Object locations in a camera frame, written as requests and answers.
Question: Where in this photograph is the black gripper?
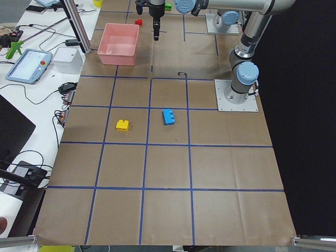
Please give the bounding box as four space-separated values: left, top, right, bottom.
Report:
135 0 165 41

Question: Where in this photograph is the red toy block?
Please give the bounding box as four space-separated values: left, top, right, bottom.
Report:
134 19 143 26

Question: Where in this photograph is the green toy block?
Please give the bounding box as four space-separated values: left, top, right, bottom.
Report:
165 2 172 11

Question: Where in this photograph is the blue toy block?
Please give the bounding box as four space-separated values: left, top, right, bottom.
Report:
162 109 175 126

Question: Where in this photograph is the yellow toy block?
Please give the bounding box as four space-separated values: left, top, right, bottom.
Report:
115 119 130 131

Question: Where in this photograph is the pink plastic box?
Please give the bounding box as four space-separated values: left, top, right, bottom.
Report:
97 23 140 66

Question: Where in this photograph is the black power adapter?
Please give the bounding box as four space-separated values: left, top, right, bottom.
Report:
65 39 79 46

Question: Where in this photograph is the white cube device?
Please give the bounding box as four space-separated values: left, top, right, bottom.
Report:
52 47 83 74

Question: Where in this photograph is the black smartphone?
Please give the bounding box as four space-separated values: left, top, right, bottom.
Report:
25 5 46 13

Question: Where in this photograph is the blue teach pendant tablet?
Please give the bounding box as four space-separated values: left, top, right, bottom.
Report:
5 49 53 85

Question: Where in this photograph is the aluminium frame post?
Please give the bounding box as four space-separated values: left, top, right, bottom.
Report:
60 0 92 55

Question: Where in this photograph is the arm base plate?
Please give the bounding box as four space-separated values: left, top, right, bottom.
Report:
214 79 259 112
205 14 239 35

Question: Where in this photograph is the green handled reacher grabber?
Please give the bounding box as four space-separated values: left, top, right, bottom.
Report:
6 19 64 59

